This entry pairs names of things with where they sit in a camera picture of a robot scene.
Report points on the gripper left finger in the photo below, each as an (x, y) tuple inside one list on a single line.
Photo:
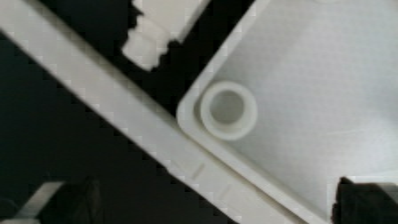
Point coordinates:
[(65, 203)]

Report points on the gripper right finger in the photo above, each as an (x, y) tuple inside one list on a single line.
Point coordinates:
[(367, 203)]

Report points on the white leg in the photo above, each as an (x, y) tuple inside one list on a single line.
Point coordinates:
[(164, 24)]

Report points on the white desk top tray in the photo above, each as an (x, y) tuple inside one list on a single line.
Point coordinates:
[(291, 109)]

